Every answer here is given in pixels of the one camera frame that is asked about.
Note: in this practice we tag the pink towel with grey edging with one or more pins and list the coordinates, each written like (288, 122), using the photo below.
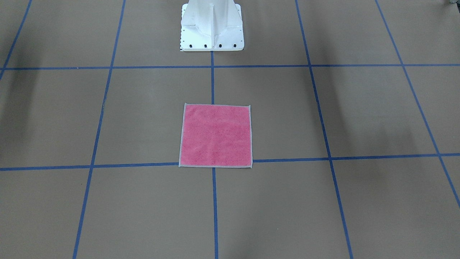
(216, 136)

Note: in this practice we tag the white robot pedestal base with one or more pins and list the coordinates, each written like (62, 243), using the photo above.
(211, 25)

